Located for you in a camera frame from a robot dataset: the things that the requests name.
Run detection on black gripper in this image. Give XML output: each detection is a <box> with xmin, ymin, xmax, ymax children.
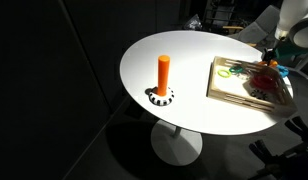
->
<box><xmin>262</xmin><ymin>47</ymin><xmax>278</xmax><ymax>66</ymax></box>

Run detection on orange studded ring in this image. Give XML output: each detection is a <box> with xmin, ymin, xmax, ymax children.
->
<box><xmin>258</xmin><ymin>59</ymin><xmax>279</xmax><ymax>68</ymax></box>

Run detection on light wooden tray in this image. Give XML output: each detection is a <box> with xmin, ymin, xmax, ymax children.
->
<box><xmin>206</xmin><ymin>55</ymin><xmax>299</xmax><ymax>118</ymax></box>

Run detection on grey lounge chair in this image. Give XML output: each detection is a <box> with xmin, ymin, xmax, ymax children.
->
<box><xmin>223</xmin><ymin>4</ymin><xmax>284</xmax><ymax>46</ymax></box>

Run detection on dark metal rack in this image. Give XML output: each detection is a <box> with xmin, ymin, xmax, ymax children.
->
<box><xmin>203</xmin><ymin>0</ymin><xmax>236</xmax><ymax>28</ymax></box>

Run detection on crumpled grey plastic bag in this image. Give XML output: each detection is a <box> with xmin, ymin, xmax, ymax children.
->
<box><xmin>184</xmin><ymin>13</ymin><xmax>204</xmax><ymax>31</ymax></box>

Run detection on black clamp stand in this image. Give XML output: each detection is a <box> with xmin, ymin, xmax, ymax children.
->
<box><xmin>248</xmin><ymin>115</ymin><xmax>308</xmax><ymax>180</ymax></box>

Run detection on orange cylindrical peg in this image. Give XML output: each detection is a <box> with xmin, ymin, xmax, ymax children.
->
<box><xmin>156</xmin><ymin>54</ymin><xmax>171</xmax><ymax>97</ymax></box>

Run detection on blue ring with dark dots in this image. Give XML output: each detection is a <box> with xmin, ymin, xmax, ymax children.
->
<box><xmin>275</xmin><ymin>64</ymin><xmax>290</xmax><ymax>79</ymax></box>

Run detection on red studded ring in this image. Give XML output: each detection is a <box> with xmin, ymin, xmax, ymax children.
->
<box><xmin>251</xmin><ymin>74</ymin><xmax>277</xmax><ymax>91</ymax></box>

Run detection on clear ring with coloured beads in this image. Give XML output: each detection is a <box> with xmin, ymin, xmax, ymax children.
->
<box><xmin>238</xmin><ymin>71</ymin><xmax>254</xmax><ymax>81</ymax></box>

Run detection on thin teal ring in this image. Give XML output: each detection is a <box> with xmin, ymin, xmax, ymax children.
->
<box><xmin>228</xmin><ymin>65</ymin><xmax>245</xmax><ymax>75</ymax></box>

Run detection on black and white striped ring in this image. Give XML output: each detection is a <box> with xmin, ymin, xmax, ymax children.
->
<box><xmin>148</xmin><ymin>86</ymin><xmax>175</xmax><ymax>107</ymax></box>
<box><xmin>250</xmin><ymin>88</ymin><xmax>271</xmax><ymax>102</ymax></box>

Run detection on thin lime green ring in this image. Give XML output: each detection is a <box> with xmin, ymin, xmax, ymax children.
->
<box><xmin>217</xmin><ymin>68</ymin><xmax>233</xmax><ymax>79</ymax></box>

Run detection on white table pedestal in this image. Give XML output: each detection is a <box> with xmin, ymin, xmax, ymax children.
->
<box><xmin>150</xmin><ymin>119</ymin><xmax>204</xmax><ymax>167</ymax></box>

